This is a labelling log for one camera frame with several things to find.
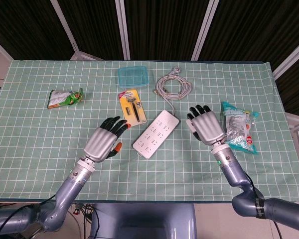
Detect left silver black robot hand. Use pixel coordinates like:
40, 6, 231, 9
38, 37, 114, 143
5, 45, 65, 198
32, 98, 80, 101
83, 116, 132, 164

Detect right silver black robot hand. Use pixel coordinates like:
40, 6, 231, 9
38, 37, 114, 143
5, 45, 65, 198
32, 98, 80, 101
186, 104, 226, 146

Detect white power strip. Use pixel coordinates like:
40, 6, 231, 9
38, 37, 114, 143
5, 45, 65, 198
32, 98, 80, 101
132, 110, 180, 159

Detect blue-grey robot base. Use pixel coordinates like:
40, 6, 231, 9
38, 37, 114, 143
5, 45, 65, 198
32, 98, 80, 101
89, 203, 198, 239

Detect teal clear snack bag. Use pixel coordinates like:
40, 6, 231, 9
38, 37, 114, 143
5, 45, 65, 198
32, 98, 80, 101
220, 101, 260, 155

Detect yellow razor blister pack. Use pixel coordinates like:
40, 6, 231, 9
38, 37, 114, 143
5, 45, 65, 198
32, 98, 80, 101
118, 89, 147, 128

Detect green white snack bag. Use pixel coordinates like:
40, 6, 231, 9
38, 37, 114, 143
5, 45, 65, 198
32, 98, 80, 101
47, 88, 84, 110

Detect green checked tablecloth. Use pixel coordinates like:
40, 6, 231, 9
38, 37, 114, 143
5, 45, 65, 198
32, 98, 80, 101
0, 59, 299, 203

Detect teal plastic container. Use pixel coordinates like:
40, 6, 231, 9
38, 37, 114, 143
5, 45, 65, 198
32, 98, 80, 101
118, 65, 150, 89

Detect grey metal rack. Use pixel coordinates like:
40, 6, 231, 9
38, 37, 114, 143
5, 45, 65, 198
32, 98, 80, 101
286, 112, 299, 190

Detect grey cable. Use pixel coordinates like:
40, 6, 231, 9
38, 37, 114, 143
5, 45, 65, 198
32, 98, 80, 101
153, 68, 192, 118

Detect black floor cables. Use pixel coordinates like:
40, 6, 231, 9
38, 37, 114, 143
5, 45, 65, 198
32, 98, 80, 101
81, 203, 100, 239

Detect dark folding screen white frame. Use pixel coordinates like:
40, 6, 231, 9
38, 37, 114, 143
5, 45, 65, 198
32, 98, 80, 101
0, 0, 299, 118

